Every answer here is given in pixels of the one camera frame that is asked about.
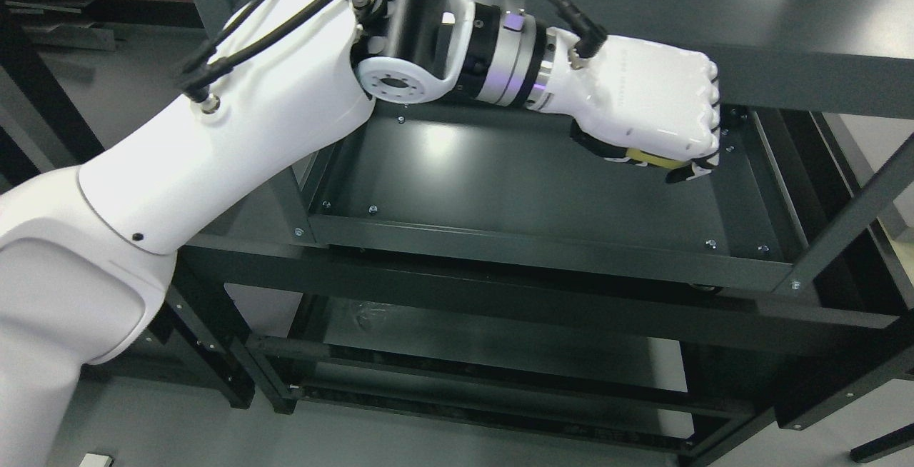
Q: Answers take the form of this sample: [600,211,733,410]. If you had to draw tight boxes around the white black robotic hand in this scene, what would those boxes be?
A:
[528,28,721,184]

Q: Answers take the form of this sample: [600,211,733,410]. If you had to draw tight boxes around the green yellow sponge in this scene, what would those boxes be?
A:
[624,148,690,171]

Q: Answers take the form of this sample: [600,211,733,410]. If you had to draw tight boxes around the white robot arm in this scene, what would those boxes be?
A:
[2,0,476,466]

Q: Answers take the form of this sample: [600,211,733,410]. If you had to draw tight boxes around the dark metal shelf rack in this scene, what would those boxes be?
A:
[0,0,914,467]

